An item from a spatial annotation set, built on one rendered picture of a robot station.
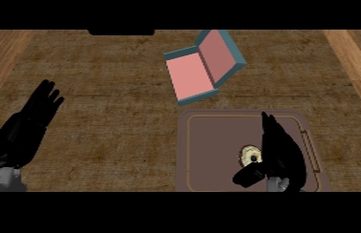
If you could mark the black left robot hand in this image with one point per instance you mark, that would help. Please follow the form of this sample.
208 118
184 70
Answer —
29 128

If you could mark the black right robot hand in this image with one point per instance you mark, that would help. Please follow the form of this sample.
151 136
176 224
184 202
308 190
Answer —
280 147

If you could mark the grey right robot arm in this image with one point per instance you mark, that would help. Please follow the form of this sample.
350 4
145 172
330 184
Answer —
279 184

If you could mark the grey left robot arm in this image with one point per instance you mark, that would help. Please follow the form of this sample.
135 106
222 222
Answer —
11 179

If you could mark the cream frosted cupcake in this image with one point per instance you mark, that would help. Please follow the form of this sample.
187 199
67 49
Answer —
249 155

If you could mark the brown rectangular tray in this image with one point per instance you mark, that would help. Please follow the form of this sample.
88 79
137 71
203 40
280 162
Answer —
216 147

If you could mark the pink and teal open box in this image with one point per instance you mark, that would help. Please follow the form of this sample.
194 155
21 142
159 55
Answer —
203 65

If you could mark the black appliance edge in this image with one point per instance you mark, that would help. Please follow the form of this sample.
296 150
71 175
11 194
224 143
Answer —
122 32

